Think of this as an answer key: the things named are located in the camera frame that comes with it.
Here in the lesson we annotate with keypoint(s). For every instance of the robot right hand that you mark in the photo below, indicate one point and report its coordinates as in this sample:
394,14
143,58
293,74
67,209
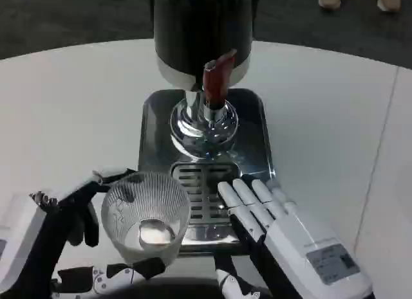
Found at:
289,234

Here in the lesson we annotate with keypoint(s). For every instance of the clear ribbed glass cup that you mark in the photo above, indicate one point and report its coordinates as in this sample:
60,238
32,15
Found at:
145,215

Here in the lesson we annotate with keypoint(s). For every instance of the steel drip tray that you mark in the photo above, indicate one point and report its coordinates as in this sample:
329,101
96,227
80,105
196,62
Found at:
254,144

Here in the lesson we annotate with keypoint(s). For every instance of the slotted steel tray grid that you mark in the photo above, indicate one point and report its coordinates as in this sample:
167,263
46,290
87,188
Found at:
206,196

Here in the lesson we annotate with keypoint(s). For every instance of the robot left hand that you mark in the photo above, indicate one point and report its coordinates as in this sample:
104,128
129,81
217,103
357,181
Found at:
69,212

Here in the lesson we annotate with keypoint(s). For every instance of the black drink dispenser chrome base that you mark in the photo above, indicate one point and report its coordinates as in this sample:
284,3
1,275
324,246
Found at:
193,29

